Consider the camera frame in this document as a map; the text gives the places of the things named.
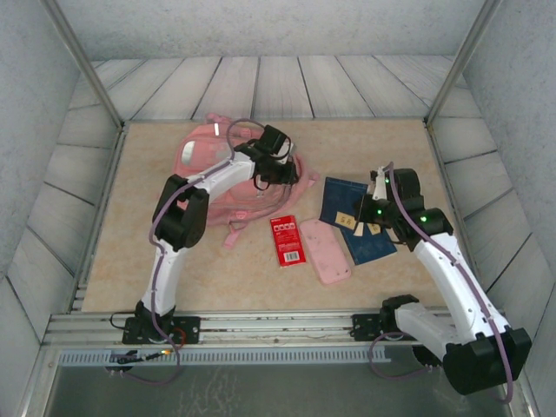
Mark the blue notebook with yellow label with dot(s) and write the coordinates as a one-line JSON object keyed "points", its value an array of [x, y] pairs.
{"points": [[339, 195], [369, 249]]}

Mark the pink pencil case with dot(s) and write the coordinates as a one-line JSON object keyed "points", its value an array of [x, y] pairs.
{"points": [[323, 254]]}

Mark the pink student backpack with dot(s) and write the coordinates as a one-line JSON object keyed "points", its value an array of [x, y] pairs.
{"points": [[204, 152]]}

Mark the red card pack with barcode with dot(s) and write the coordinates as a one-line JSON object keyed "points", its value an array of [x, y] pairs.
{"points": [[289, 243]]}

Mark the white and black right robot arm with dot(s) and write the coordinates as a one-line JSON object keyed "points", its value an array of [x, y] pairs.
{"points": [[452, 269]]}

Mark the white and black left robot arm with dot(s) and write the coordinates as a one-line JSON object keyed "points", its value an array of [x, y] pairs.
{"points": [[217, 178]]}

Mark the grey metal sheet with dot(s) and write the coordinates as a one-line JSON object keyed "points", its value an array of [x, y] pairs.
{"points": [[260, 391]]}

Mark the aluminium side rail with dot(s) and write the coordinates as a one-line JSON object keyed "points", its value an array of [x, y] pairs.
{"points": [[443, 174], [115, 165]]}

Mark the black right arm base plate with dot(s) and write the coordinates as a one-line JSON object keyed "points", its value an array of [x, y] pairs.
{"points": [[362, 326]]}

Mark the long aluminium mounting rail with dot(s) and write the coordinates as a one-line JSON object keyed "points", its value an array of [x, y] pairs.
{"points": [[269, 323]]}

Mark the aluminium frame post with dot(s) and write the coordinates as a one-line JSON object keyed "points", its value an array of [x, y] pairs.
{"points": [[460, 61], [82, 65]]}

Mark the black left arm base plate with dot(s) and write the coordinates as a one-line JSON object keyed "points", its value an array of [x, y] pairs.
{"points": [[191, 326]]}

